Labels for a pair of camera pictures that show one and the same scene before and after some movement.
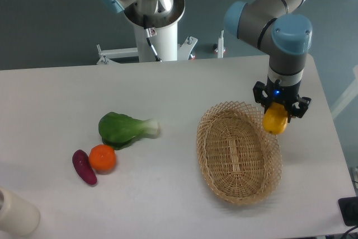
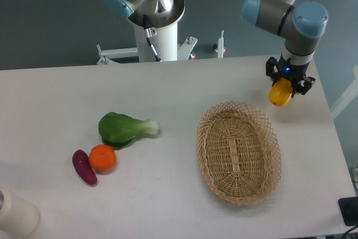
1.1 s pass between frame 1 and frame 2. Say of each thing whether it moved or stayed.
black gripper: moved
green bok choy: stayed
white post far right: stayed
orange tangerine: stayed
